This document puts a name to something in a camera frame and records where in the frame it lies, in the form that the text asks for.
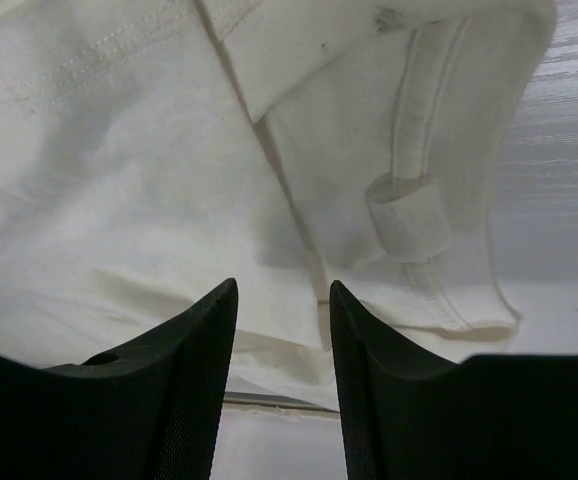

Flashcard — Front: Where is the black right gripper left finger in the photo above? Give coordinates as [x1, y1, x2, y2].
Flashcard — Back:
[0, 279, 238, 479]

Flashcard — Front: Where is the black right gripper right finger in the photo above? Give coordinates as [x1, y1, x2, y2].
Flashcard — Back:
[330, 282, 578, 480]

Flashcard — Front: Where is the cream white t shirt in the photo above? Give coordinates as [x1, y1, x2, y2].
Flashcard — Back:
[0, 1, 557, 408]

